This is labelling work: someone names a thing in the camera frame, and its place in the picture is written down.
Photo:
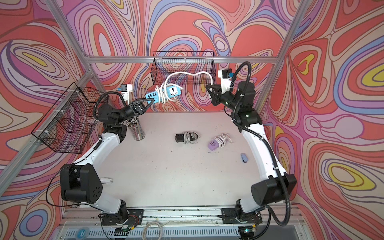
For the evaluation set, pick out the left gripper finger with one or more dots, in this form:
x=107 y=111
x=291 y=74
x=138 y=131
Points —
x=147 y=101
x=145 y=107

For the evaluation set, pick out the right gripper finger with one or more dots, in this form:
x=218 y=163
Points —
x=215 y=87
x=213 y=95

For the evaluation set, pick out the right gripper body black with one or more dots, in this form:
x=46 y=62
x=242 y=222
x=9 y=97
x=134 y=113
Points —
x=227 y=99

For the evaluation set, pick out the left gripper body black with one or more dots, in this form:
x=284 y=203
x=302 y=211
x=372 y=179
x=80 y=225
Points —
x=130 y=112

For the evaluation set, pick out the blue power strip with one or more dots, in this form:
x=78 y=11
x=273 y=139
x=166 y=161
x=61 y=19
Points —
x=167 y=91

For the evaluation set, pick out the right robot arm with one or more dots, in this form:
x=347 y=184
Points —
x=272 y=192

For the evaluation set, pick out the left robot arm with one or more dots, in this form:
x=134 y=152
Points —
x=79 y=181

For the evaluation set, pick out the purple power strip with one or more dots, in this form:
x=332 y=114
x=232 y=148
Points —
x=219 y=142

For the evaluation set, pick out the black power strip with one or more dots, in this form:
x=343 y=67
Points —
x=187 y=137

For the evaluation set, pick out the metal pen cup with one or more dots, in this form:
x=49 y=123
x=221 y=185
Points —
x=136 y=129

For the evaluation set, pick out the small blue plug cover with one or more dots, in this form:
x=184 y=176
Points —
x=244 y=157

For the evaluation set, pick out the small white cap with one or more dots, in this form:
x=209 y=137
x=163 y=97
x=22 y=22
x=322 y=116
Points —
x=106 y=181

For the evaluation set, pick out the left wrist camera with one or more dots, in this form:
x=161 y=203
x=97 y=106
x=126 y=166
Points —
x=127 y=92

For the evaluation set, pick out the black wire basket back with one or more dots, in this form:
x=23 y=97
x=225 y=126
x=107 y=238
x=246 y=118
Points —
x=193 y=68

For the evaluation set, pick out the black wire basket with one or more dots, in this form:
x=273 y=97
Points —
x=193 y=68
x=72 y=123

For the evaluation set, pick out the black wire basket left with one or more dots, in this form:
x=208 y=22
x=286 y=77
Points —
x=72 y=123

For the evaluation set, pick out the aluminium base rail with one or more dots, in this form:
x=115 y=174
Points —
x=180 y=223

